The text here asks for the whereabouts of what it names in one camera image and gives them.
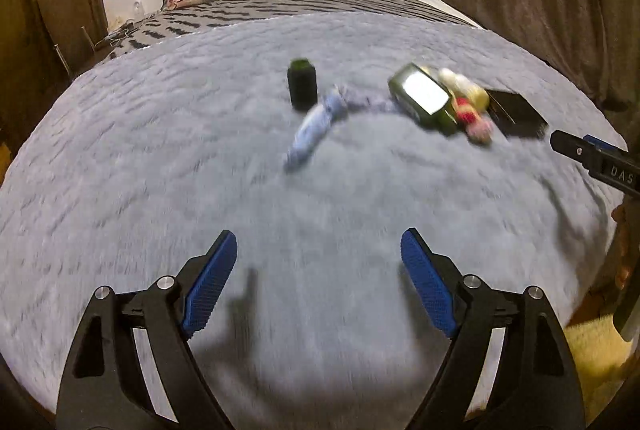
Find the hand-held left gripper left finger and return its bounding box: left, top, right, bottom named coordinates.
left=55, top=230, right=237, bottom=430

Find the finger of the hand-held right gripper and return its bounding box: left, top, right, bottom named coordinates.
left=581, top=135, right=630, bottom=157
left=550, top=130, right=640, bottom=198

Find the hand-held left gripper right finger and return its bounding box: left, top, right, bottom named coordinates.
left=400, top=227, right=586, bottom=430

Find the black box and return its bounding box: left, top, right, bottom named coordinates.
left=484, top=88, right=549, bottom=141

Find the yellow red small bottle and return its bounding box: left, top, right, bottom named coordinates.
left=439, top=68, right=494, bottom=145

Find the green rectangular packet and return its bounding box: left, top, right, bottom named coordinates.
left=388, top=63, right=459, bottom=137

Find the black cylindrical can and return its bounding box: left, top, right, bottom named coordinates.
left=287, top=58, right=319, bottom=111

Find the person's right hand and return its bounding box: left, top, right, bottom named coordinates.
left=611, top=204, right=636, bottom=293

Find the yellow fuzzy clothing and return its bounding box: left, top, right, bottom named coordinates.
left=564, top=313, right=634, bottom=417

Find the grey plush blanket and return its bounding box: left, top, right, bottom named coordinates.
left=0, top=10, right=632, bottom=423

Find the white bed sheet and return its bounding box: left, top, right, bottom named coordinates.
left=387, top=0, right=483, bottom=29

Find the grey black striped blanket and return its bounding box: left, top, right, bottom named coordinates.
left=106, top=0, right=485, bottom=61

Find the bedside clutter with cables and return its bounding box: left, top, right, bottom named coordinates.
left=94, top=16, right=147, bottom=51

